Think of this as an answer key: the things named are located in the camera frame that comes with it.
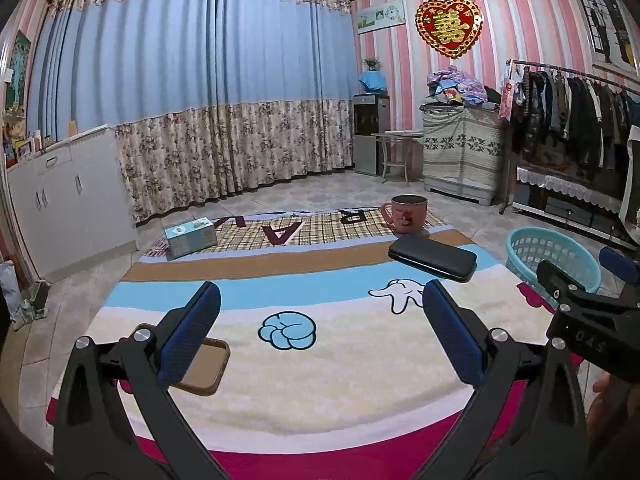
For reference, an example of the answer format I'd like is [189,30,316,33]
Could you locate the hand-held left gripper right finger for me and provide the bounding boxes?
[415,280,588,480]

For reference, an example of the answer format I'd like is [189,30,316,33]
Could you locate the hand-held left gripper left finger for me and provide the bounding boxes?
[52,281,236,480]

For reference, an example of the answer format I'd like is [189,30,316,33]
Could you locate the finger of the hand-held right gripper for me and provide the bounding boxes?
[598,246,640,297]
[536,259,598,313]

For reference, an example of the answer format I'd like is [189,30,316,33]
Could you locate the teal plastic basket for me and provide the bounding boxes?
[505,226,603,308]

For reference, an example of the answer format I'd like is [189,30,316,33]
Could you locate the person's right hand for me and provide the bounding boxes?
[587,374,640,447]

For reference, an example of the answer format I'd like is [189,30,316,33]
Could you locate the brown phone case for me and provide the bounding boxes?
[131,323,232,396]

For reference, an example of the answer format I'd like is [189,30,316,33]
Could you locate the black flat case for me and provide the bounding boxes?
[388,236,478,283]

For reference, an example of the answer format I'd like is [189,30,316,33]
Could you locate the dark bag with white rim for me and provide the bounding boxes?
[618,125,640,251]

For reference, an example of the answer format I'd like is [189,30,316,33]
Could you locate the teal cardboard box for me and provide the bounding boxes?
[163,216,218,261]

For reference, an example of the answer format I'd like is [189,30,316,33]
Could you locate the low cabinet with lace cloth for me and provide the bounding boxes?
[512,165,631,241]

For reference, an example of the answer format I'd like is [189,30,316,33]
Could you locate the pink cartoon mug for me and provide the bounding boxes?
[380,195,429,235]

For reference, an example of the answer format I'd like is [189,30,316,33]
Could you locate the cabinet with patterned cover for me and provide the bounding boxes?
[421,107,503,206]

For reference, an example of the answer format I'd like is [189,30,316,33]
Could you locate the row of hanging clothes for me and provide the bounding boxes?
[502,67,640,176]

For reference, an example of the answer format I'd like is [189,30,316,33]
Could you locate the white cabinet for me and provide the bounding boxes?
[6,125,141,281]

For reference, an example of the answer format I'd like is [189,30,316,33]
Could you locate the crumpled plastic bag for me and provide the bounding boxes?
[0,260,51,331]

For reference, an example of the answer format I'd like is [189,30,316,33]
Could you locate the small white side table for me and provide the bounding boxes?
[371,131,425,184]

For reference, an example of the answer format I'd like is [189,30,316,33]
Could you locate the metal clothes rack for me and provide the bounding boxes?
[500,58,640,221]

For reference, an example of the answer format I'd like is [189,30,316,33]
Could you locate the pile of folded clothes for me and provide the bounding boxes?
[420,66,503,111]

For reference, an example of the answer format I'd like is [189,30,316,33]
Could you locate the grey water dispenser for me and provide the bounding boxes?
[352,93,391,177]

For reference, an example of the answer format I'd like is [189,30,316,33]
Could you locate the blue cloth cover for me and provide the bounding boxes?
[359,71,389,94]

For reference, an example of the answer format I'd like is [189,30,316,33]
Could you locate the blue and floral curtain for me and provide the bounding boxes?
[27,0,356,223]

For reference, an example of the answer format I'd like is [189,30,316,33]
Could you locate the window scene wall poster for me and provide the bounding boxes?
[574,0,640,68]

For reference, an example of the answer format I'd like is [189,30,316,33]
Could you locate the red heart wall decoration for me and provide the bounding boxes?
[416,0,485,58]

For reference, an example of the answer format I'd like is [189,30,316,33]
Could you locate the green wall poster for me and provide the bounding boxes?
[2,30,33,116]

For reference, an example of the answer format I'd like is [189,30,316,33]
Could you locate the landscape wall picture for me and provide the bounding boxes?
[356,0,406,36]

